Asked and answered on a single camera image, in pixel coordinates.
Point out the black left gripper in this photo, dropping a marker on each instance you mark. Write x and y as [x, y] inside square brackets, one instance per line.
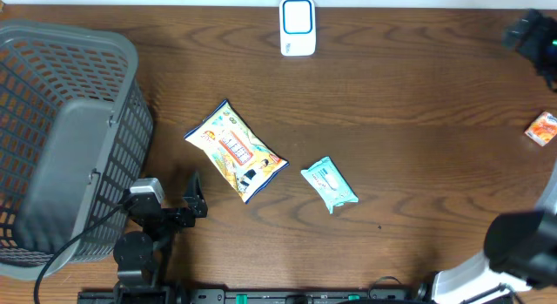
[195, 206]

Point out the yellow snack bag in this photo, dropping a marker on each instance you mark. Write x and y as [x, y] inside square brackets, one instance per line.
[245, 162]

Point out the orange tissue pack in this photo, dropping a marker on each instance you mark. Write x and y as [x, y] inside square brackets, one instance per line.
[543, 129]

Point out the teal wet wipes pack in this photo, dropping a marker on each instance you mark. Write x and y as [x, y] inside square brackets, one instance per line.
[329, 183]

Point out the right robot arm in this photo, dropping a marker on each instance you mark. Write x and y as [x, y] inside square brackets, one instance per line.
[519, 250]

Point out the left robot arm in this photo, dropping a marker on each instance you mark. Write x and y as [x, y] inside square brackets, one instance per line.
[143, 256]

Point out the white barcode scanner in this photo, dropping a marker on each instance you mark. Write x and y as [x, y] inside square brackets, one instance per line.
[297, 31]

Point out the grey plastic basket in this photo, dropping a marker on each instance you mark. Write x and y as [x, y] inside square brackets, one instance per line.
[75, 131]

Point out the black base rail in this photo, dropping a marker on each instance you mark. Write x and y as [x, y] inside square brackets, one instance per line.
[261, 296]

